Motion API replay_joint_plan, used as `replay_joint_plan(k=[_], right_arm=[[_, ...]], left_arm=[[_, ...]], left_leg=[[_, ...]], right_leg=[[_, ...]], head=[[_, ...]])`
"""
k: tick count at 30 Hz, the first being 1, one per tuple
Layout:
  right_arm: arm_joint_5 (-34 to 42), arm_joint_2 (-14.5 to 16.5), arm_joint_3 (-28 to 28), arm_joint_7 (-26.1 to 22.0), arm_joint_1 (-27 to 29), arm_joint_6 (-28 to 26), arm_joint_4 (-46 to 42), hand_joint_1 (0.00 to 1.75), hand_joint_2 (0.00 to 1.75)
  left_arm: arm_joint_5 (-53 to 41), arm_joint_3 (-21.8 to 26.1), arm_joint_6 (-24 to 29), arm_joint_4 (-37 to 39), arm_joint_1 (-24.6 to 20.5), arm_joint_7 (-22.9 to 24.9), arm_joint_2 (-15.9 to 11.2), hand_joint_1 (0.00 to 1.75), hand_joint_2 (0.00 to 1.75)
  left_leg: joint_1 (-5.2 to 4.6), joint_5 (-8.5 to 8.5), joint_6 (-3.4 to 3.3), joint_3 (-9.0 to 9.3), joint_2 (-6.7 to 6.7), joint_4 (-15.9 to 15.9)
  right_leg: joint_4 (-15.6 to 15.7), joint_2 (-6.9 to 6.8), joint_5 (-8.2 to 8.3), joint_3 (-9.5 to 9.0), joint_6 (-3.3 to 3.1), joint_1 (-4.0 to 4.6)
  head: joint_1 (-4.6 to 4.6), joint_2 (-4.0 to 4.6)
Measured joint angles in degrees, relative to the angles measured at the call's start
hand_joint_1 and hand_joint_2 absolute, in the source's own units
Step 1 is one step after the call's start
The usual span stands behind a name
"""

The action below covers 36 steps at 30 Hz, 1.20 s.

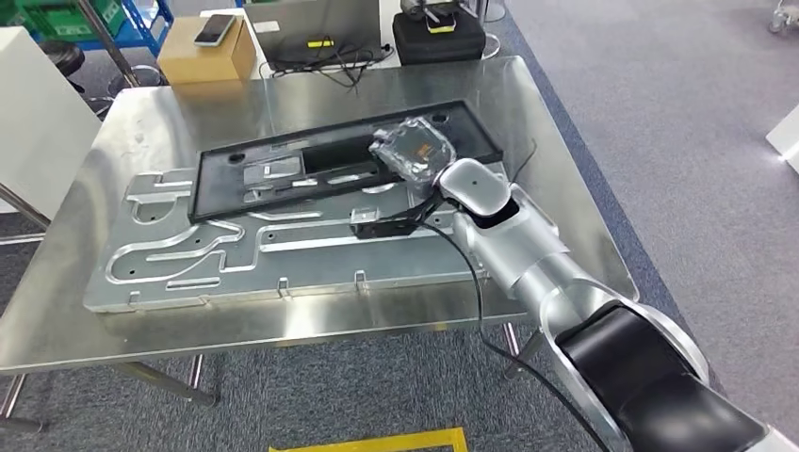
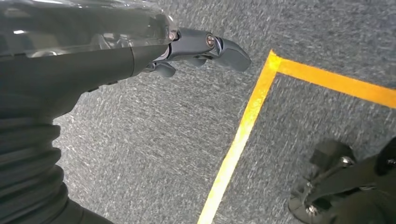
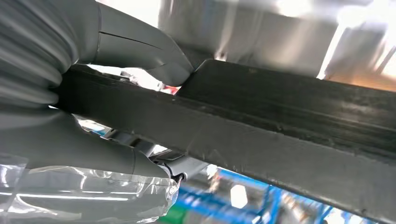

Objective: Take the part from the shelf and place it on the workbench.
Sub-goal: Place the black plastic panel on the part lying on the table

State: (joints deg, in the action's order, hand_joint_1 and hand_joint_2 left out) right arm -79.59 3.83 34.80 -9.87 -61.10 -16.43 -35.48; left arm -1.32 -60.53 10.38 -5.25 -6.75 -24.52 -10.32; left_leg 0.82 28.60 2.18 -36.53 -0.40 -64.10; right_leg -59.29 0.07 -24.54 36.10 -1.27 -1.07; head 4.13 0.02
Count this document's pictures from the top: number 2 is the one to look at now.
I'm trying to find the yellow floor tape square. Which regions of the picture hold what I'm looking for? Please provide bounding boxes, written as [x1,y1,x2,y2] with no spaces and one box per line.
[197,49,396,224]

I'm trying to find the black robot foot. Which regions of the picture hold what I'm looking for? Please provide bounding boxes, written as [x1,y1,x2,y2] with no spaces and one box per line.
[288,136,396,224]

